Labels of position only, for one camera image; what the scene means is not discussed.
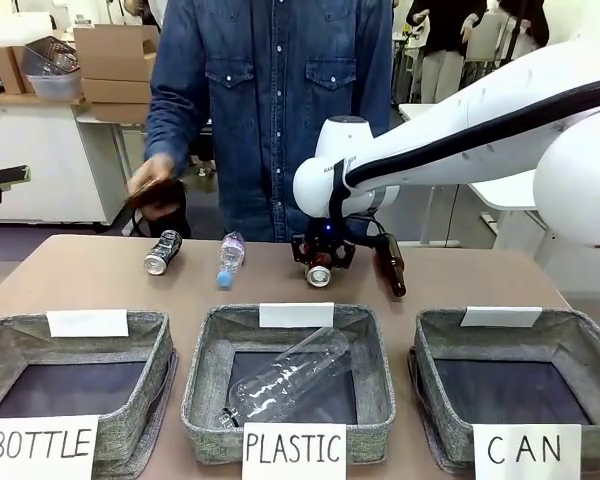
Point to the person's right hand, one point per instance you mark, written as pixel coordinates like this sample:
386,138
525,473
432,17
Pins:
155,170

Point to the background person beige trousers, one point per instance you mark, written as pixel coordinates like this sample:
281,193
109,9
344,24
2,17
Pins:
442,45

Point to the grey fabric basket bottle label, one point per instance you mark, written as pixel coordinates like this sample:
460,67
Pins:
145,415

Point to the person's right forearm denim sleeve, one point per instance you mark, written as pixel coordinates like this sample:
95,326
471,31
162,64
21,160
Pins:
172,125

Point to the large open cardboard box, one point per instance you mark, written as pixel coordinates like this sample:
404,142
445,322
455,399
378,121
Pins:
110,55

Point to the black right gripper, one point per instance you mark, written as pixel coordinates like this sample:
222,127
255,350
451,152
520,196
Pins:
325,239

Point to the black crushed drink can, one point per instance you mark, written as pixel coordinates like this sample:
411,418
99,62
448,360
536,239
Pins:
163,252

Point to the white paper sign BOTTLE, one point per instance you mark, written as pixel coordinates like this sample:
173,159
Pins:
40,445

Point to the blank white card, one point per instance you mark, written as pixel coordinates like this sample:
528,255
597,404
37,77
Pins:
296,315
500,316
87,323

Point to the background person black coat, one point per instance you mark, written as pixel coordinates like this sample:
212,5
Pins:
522,22

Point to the grey fabric basket plastic label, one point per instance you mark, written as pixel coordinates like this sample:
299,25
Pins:
205,400

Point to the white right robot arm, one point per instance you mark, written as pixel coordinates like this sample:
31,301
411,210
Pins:
430,140

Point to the person in denim shirt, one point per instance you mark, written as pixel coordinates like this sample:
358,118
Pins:
280,100

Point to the white paper sign CAN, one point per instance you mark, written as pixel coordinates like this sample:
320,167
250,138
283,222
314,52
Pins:
525,450

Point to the large clear plastic bottle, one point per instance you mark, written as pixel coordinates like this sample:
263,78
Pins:
290,380

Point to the white cabinet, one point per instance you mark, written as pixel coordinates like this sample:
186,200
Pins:
40,160

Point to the grey fabric basket can label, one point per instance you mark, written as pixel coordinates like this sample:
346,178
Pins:
430,395

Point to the white paper sign PLASTIC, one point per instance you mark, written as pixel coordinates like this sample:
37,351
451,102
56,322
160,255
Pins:
292,450

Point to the black bag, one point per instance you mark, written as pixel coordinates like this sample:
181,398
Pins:
183,215

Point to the clear plastic storage container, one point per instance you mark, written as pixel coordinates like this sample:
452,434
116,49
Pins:
55,75

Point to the small cardboard box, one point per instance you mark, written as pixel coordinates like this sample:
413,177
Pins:
10,70

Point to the flat cardboard box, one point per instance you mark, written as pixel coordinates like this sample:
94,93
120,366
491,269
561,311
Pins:
115,91
117,112

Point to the small blue-capped plastic bottle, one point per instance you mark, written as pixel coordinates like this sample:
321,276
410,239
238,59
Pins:
230,257

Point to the red crushed drink can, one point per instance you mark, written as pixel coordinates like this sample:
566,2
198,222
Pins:
320,275

